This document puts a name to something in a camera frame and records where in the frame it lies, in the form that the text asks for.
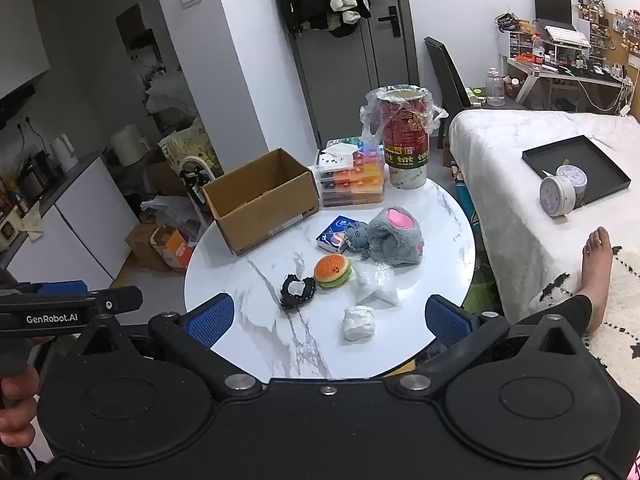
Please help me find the small desktop drawer organizer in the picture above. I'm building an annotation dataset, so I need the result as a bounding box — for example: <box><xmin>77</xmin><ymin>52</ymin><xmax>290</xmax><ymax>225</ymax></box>
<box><xmin>504</xmin><ymin>29</ymin><xmax>537</xmax><ymax>59</ymax></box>

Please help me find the stack of colourful organizer boxes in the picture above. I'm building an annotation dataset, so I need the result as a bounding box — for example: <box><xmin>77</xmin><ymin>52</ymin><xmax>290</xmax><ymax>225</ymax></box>
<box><xmin>316</xmin><ymin>136</ymin><xmax>387</xmax><ymax>209</ymax></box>

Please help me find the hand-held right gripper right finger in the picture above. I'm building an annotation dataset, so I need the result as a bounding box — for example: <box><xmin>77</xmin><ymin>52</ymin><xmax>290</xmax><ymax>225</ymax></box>
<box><xmin>387</xmin><ymin>294</ymin><xmax>588</xmax><ymax>401</ymax></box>

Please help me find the clear water bottle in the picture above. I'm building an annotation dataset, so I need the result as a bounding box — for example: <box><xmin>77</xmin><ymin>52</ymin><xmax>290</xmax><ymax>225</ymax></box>
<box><xmin>485</xmin><ymin>67</ymin><xmax>506</xmax><ymax>107</ymax></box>

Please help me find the colourful printed bag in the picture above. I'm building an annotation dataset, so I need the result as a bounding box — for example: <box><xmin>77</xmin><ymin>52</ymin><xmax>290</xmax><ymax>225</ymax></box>
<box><xmin>449</xmin><ymin>160</ymin><xmax>482</xmax><ymax>243</ymax></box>

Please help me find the black lace scrunchie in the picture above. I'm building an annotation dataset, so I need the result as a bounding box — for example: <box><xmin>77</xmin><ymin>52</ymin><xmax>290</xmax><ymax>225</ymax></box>
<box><xmin>280</xmin><ymin>273</ymin><xmax>317</xmax><ymax>311</ymax></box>

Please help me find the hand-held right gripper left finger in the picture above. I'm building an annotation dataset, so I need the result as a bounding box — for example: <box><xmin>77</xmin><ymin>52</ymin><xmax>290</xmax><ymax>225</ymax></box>
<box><xmin>75</xmin><ymin>292</ymin><xmax>263</xmax><ymax>401</ymax></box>

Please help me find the black door handle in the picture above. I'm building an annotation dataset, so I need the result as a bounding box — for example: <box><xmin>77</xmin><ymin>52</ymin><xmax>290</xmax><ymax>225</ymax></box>
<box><xmin>377</xmin><ymin>5</ymin><xmax>403</xmax><ymax>38</ymax></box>

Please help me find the white electric kettle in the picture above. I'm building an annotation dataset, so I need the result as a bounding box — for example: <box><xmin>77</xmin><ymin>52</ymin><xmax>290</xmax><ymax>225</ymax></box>
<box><xmin>49</xmin><ymin>133</ymin><xmax>80</xmax><ymax>174</ymax></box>

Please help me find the grey door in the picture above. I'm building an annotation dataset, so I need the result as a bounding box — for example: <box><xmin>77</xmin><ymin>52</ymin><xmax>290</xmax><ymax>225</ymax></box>
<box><xmin>287</xmin><ymin>0</ymin><xmax>422</xmax><ymax>150</ymax></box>

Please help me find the person's bare foot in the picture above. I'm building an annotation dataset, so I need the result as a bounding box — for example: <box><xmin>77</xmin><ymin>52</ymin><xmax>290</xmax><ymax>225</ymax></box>
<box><xmin>517</xmin><ymin>226</ymin><xmax>614</xmax><ymax>337</ymax></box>

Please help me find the brown cardboard box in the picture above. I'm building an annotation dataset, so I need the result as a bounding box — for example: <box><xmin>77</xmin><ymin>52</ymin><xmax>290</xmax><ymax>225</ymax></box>
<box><xmin>202</xmin><ymin>147</ymin><xmax>321</xmax><ymax>257</ymax></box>

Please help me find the white crumpled soft lump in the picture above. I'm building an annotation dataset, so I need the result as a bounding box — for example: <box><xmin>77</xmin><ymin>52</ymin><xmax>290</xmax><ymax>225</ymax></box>
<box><xmin>342</xmin><ymin>305</ymin><xmax>377</xmax><ymax>343</ymax></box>

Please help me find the grey plush paw toy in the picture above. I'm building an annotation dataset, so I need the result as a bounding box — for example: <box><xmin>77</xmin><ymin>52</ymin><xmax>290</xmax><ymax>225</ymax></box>
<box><xmin>367</xmin><ymin>206</ymin><xmax>426</xmax><ymax>267</ymax></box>

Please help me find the clear plastic bin liner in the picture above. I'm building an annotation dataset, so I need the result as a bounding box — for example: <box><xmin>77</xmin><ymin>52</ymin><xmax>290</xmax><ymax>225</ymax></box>
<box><xmin>359</xmin><ymin>85</ymin><xmax>449</xmax><ymax>146</ymax></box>

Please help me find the white plastic bag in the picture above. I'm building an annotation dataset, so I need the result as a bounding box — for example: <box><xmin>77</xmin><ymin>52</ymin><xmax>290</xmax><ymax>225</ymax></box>
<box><xmin>140</xmin><ymin>194</ymin><xmax>202</xmax><ymax>232</ymax></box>

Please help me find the bed with white blanket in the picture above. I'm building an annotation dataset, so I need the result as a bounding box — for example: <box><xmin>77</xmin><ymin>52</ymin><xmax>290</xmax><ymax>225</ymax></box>
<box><xmin>448</xmin><ymin>109</ymin><xmax>640</xmax><ymax>323</ymax></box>

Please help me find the person's left hand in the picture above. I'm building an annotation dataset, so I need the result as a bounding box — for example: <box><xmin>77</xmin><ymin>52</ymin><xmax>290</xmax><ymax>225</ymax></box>
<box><xmin>0</xmin><ymin>365</ymin><xmax>41</xmax><ymax>449</ymax></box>

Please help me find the red cylindrical toy bin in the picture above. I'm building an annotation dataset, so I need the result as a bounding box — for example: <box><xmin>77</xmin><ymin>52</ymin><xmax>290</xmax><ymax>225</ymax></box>
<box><xmin>381</xmin><ymin>87</ymin><xmax>432</xmax><ymax>191</ymax></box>

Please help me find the white black patterned rug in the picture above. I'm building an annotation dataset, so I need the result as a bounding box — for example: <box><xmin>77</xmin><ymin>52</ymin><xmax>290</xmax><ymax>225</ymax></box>
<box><xmin>529</xmin><ymin>245</ymin><xmax>640</xmax><ymax>403</ymax></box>

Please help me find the white dotted paper packet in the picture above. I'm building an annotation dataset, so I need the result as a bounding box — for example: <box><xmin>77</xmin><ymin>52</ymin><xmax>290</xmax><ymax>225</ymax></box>
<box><xmin>319</xmin><ymin>142</ymin><xmax>359</xmax><ymax>171</ymax></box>

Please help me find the orange cardboard box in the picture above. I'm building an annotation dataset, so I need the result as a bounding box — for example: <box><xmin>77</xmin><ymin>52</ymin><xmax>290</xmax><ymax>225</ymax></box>
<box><xmin>149</xmin><ymin>224</ymin><xmax>195</xmax><ymax>274</ymax></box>

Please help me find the black tray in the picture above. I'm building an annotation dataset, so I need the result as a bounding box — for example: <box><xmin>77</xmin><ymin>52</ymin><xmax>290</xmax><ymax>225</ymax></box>
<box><xmin>522</xmin><ymin>134</ymin><xmax>632</xmax><ymax>207</ymax></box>

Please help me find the shelf with figurines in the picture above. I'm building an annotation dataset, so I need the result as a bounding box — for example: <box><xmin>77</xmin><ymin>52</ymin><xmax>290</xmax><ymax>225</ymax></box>
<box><xmin>576</xmin><ymin>0</ymin><xmax>612</xmax><ymax>52</ymax></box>

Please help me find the hamburger squishy toy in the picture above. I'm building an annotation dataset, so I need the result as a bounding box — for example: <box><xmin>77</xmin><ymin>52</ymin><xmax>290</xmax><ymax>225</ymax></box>
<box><xmin>313</xmin><ymin>254</ymin><xmax>354</xmax><ymax>290</ymax></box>

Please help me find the denim octopus plush toy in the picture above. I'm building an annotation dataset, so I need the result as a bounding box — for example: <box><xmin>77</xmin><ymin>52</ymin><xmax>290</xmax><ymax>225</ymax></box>
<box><xmin>344</xmin><ymin>222</ymin><xmax>373</xmax><ymax>261</ymax></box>

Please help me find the white keyboard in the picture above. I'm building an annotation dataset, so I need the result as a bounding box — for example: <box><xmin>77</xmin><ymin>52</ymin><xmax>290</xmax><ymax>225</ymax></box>
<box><xmin>543</xmin><ymin>24</ymin><xmax>592</xmax><ymax>47</ymax></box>

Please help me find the yellow printed bag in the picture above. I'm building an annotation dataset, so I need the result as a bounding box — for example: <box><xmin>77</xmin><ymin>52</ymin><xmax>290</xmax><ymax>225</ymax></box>
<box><xmin>158</xmin><ymin>126</ymin><xmax>222</xmax><ymax>177</ymax></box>

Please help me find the round floral tin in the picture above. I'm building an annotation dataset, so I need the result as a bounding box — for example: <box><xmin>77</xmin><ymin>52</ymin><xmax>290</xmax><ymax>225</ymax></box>
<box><xmin>538</xmin><ymin>162</ymin><xmax>589</xmax><ymax>218</ymax></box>

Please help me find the white jug appliance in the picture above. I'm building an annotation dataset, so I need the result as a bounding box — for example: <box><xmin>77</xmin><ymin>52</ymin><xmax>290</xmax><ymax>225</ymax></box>
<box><xmin>110</xmin><ymin>123</ymin><xmax>152</xmax><ymax>169</ymax></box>

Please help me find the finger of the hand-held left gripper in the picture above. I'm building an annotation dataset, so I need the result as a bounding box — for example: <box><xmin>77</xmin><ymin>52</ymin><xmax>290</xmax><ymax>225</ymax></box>
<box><xmin>37</xmin><ymin>281</ymin><xmax>90</xmax><ymax>295</ymax></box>
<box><xmin>0</xmin><ymin>286</ymin><xmax>144</xmax><ymax>315</ymax></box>

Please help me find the cork pin board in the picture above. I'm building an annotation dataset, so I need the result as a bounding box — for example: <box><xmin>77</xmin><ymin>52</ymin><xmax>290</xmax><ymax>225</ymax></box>
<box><xmin>611</xmin><ymin>9</ymin><xmax>640</xmax><ymax>68</ymax></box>

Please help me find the black chair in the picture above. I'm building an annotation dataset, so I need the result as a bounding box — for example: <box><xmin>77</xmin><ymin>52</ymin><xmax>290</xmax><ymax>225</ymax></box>
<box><xmin>424</xmin><ymin>36</ymin><xmax>476</xmax><ymax>112</ymax></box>

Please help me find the white desk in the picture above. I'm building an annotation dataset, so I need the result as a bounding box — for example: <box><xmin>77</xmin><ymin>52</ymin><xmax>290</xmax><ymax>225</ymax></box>
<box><xmin>506</xmin><ymin>54</ymin><xmax>637</xmax><ymax>112</ymax></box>

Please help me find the white kitchen cabinet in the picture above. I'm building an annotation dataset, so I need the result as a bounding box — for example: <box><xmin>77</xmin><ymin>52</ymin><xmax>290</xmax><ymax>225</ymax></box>
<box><xmin>0</xmin><ymin>151</ymin><xmax>142</xmax><ymax>292</ymax></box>

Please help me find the clear plastic bag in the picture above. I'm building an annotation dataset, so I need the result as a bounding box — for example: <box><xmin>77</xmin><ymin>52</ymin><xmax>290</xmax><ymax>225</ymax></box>
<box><xmin>349</xmin><ymin>262</ymin><xmax>402</xmax><ymax>307</ymax></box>

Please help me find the black monitor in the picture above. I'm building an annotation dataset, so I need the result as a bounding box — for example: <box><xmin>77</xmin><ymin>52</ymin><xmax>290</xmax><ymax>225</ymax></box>
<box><xmin>532</xmin><ymin>0</ymin><xmax>576</xmax><ymax>32</ymax></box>

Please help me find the blue tissue pack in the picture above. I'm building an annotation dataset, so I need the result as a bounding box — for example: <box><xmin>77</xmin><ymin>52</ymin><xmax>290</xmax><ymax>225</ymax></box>
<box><xmin>315</xmin><ymin>215</ymin><xmax>352</xmax><ymax>254</ymax></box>

